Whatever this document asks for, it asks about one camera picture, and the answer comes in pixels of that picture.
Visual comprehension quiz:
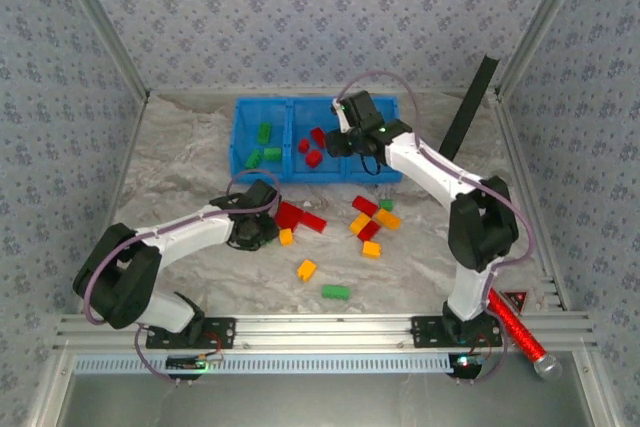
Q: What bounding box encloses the large red lego brick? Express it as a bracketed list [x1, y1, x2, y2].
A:
[274, 200, 305, 232]

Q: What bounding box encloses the long yellow lego brick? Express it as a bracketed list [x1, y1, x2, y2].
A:
[374, 208, 403, 231]

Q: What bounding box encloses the blue plastic bin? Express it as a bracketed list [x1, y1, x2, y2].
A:
[229, 98, 294, 183]
[287, 98, 349, 183]
[344, 96, 406, 186]

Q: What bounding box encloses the black flat bar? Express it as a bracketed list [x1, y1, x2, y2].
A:
[438, 54, 501, 161]

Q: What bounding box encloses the small electronics board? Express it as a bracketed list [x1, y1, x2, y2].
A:
[449, 352, 484, 378]
[166, 354, 224, 374]

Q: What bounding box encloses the grey metal panel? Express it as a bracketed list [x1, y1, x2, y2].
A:
[54, 371, 596, 427]

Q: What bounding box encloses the red glitter toy microphone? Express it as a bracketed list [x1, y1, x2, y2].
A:
[487, 288, 564, 381]

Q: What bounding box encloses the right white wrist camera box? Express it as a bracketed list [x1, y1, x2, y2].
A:
[331, 100, 352, 132]

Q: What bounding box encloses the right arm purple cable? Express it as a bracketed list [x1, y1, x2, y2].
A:
[333, 70, 535, 386]

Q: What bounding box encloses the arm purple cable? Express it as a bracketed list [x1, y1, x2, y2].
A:
[82, 169, 282, 386]
[333, 70, 535, 386]

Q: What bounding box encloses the short black cable loop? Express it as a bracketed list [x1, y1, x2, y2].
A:
[359, 153, 387, 179]

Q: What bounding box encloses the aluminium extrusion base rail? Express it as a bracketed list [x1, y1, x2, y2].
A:
[53, 313, 600, 352]

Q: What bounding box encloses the aluminium side rail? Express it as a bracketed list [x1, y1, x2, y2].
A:
[77, 90, 151, 316]
[492, 89, 574, 311]

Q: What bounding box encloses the light blue slotted cable duct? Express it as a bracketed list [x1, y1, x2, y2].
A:
[73, 352, 454, 376]

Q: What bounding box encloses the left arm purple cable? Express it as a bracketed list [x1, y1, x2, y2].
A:
[82, 169, 282, 386]

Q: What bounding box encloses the aluminium frame post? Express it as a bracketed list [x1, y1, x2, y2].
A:
[48, 0, 151, 98]
[497, 0, 599, 98]

